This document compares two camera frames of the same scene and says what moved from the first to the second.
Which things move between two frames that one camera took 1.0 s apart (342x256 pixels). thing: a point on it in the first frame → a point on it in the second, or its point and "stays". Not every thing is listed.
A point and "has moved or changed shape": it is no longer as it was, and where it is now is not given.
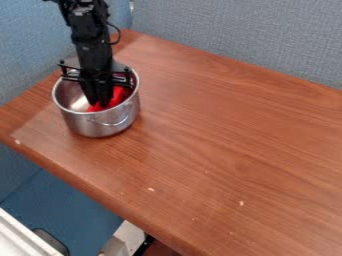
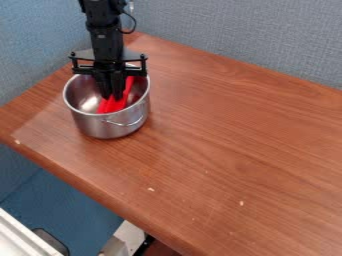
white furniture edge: [20, 241] stays
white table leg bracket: [126, 241] stays
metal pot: [95, 123] has moved or changed shape
